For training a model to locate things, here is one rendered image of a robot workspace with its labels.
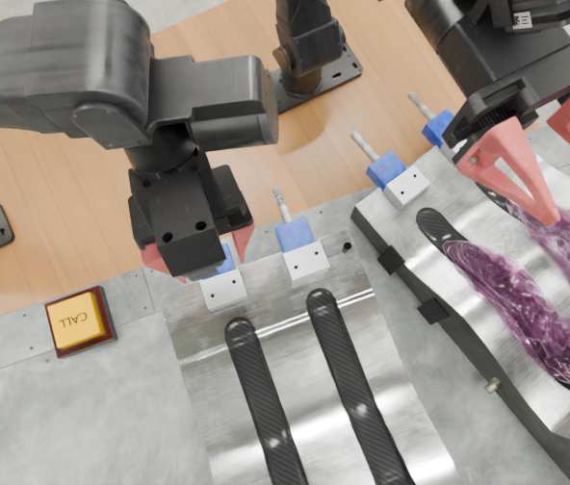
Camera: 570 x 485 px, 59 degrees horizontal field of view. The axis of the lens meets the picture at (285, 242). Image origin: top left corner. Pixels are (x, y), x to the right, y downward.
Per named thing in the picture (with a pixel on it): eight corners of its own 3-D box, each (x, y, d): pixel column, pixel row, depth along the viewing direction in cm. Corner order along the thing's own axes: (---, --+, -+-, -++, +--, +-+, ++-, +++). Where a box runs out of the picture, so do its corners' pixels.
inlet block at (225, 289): (185, 223, 69) (177, 211, 64) (220, 213, 70) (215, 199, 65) (213, 315, 66) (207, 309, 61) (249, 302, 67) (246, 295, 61)
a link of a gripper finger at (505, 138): (645, 174, 32) (560, 58, 34) (554, 224, 31) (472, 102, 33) (582, 206, 39) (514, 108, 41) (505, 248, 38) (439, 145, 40)
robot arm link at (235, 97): (276, 74, 43) (241, -36, 31) (280, 167, 41) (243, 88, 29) (147, 91, 45) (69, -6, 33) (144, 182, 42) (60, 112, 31)
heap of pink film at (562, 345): (428, 254, 69) (447, 239, 61) (522, 181, 72) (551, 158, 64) (565, 414, 64) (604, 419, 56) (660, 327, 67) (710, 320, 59)
